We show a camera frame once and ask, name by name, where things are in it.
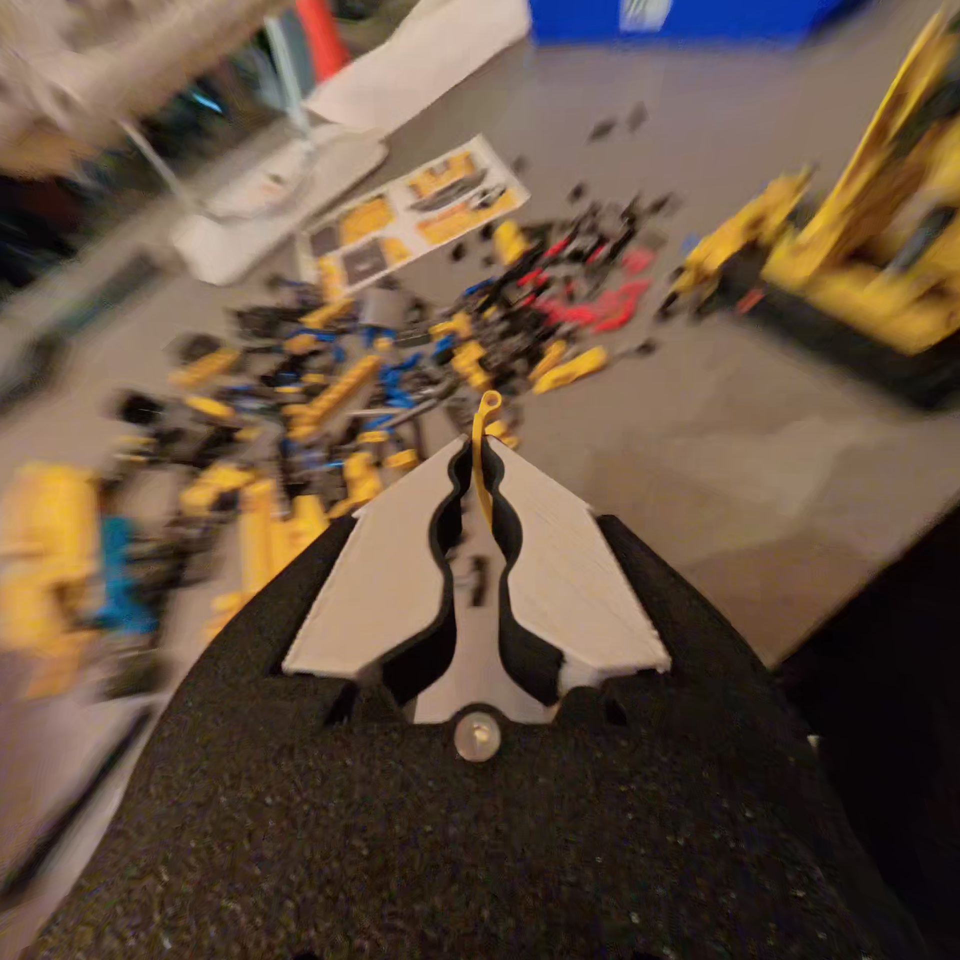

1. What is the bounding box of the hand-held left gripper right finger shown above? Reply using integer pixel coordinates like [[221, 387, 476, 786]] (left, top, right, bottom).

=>
[[480, 435, 672, 706]]

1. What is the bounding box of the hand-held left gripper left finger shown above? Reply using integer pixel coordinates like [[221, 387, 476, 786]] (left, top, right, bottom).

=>
[[281, 435, 470, 706]]

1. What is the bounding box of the yellow curved toy panel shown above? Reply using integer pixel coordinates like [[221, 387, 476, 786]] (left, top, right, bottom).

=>
[[471, 390, 504, 534]]

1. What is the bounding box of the pile of toy building pieces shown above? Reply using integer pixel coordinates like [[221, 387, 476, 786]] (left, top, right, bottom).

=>
[[112, 97, 680, 526]]

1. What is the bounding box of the yellow black toy crane model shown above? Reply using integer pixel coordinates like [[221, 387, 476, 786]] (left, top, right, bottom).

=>
[[660, 7, 960, 410]]

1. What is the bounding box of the yellow teal toy boom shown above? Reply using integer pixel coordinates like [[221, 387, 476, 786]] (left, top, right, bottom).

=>
[[0, 461, 166, 699]]

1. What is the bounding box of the instruction sheet with pictures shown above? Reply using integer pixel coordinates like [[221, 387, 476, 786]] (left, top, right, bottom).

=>
[[296, 135, 531, 301]]

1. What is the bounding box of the white paper sheet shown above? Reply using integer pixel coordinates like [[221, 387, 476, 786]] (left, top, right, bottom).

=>
[[303, 0, 534, 136]]

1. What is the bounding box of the red plastic object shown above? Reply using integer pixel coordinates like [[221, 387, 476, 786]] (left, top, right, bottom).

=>
[[296, 0, 350, 80]]

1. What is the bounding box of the blue storage bin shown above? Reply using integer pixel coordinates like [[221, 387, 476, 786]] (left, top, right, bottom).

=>
[[528, 0, 864, 46]]

